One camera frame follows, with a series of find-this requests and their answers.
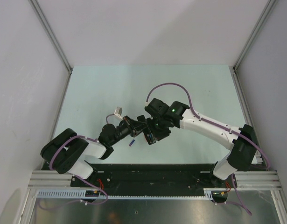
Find right aluminium frame post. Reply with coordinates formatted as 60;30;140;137
233;0;278;70

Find white cable duct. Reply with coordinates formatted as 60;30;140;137
35;189;228;200

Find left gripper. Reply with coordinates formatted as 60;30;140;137
109;115;148;146

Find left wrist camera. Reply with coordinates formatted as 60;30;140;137
114;107;123;120

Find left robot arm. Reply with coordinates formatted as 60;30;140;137
40;115;147;187

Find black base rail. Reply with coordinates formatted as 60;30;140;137
40;163;228;196

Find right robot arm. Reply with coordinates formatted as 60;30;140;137
144;98;257;187

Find left aluminium frame post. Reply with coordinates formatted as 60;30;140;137
28;0;73;74

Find aluminium frame post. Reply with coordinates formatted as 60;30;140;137
233;0;278;70
28;0;73;74

